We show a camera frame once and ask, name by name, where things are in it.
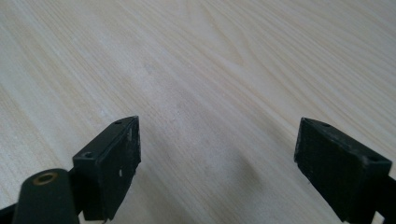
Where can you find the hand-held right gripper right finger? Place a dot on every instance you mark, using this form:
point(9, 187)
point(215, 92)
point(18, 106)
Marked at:
point(339, 174)

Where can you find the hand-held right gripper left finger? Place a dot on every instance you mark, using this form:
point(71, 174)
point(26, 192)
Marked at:
point(107, 168)

